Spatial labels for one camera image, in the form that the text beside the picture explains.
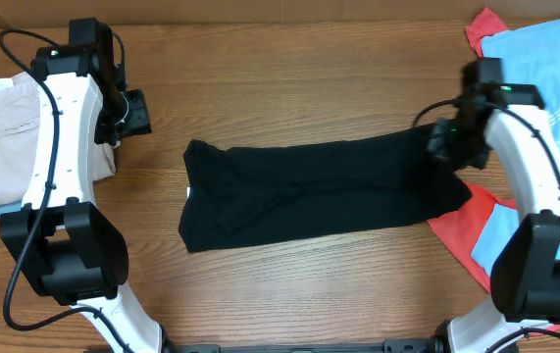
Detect black t-shirt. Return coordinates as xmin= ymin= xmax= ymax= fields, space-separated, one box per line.
xmin=178 ymin=126 xmax=472 ymax=252

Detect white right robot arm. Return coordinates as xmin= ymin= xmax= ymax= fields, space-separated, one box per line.
xmin=424 ymin=82 xmax=560 ymax=352

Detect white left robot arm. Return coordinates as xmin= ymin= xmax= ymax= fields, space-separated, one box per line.
xmin=0 ymin=40 xmax=172 ymax=352

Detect red t-shirt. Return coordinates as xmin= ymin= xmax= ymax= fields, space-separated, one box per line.
xmin=426 ymin=7 xmax=560 ymax=335

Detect light blue t-shirt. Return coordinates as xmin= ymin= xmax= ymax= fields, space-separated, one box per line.
xmin=469 ymin=12 xmax=560 ymax=278

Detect beige folded trousers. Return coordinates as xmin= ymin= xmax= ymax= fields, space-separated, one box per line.
xmin=0 ymin=73 xmax=116 ymax=209

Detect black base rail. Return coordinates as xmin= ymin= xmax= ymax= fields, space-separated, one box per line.
xmin=170 ymin=338 xmax=431 ymax=353

